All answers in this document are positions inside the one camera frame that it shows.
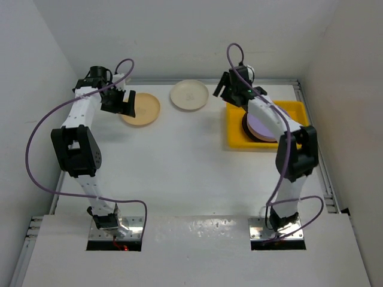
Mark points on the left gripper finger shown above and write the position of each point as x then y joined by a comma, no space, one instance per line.
111,109
128,107

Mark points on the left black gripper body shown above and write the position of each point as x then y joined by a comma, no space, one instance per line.
114,98

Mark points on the steel plate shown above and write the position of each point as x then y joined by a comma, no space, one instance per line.
255,130

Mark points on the purple plate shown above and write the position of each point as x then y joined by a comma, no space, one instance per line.
258,125

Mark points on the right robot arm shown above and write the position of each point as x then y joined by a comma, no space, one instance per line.
297,153

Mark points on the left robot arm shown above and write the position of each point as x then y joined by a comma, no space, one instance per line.
76,149

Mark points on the yellow plastic bin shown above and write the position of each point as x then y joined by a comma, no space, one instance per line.
238,139

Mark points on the cream white plate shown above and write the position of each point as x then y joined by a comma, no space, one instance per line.
189,95

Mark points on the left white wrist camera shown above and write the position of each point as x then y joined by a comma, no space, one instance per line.
120,81

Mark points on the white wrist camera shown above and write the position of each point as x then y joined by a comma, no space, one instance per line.
120,81
251,73

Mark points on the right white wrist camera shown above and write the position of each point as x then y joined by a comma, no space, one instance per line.
251,73

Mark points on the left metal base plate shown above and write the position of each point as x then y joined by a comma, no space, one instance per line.
130,229

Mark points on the metal base plate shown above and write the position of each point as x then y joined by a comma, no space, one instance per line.
130,229
260,232

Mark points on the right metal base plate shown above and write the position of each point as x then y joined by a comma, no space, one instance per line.
260,232

